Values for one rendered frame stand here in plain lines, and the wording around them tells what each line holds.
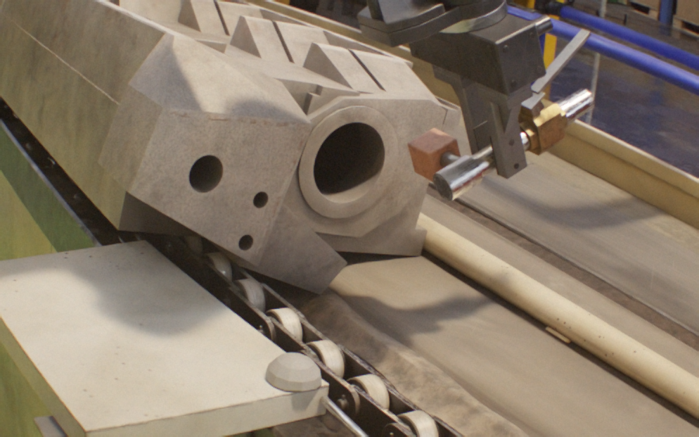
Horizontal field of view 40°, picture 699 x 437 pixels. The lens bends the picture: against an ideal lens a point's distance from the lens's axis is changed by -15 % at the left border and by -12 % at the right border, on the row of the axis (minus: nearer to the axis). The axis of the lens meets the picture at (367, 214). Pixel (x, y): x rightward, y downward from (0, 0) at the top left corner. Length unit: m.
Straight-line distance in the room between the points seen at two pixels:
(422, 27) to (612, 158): 0.82
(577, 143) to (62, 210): 0.84
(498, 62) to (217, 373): 0.32
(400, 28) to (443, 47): 0.08
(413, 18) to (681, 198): 0.78
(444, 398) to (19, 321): 0.38
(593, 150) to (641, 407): 0.76
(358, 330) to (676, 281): 0.45
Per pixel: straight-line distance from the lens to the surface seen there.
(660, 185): 1.56
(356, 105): 1.08
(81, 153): 1.13
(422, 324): 1.04
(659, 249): 1.39
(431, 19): 0.84
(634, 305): 1.20
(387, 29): 0.83
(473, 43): 0.87
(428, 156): 0.97
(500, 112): 0.92
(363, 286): 1.11
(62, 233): 1.22
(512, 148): 0.94
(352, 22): 6.83
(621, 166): 1.61
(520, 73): 0.87
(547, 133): 0.98
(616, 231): 1.42
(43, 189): 1.28
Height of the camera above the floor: 1.18
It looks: 19 degrees down
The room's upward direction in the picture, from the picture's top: 8 degrees clockwise
